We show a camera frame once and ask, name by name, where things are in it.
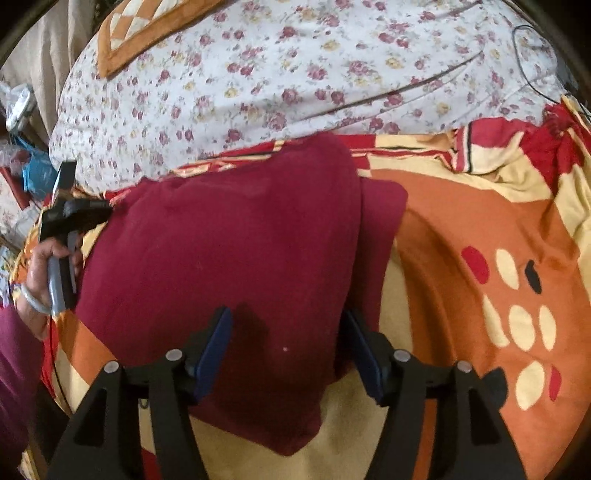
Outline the white floral bedsheet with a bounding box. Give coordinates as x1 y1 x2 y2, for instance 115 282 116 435
48 0 574 193

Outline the person's left hand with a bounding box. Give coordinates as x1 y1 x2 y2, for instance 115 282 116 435
26 238 85 309

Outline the pale bangle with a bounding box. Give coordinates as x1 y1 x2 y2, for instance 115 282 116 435
20 283 52 317

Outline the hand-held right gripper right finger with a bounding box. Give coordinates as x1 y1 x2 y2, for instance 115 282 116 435
342 308 525 480

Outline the silvery white object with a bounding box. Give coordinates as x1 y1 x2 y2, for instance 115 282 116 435
6 85 36 133

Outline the blue plastic bag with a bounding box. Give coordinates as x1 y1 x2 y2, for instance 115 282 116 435
11 135 60 191

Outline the maroon knit garment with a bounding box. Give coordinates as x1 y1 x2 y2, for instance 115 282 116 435
74 131 410 459

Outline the orange red cream printed blanket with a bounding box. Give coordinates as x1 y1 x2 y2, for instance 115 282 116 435
13 95 591 480

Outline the orange white patchwork cushion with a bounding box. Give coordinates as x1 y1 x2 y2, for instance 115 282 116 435
96 0 228 79

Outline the black cable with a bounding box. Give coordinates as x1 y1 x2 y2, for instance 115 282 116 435
512 24 578 101

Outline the person's left forearm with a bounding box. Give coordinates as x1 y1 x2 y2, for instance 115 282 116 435
0 292 52 468

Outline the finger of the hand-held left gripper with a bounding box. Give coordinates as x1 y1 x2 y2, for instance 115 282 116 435
69 198 113 232

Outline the beige curtain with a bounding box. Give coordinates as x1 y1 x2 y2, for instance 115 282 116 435
0 0 108 141

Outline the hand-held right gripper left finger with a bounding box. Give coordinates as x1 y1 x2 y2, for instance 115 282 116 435
48 305 234 480

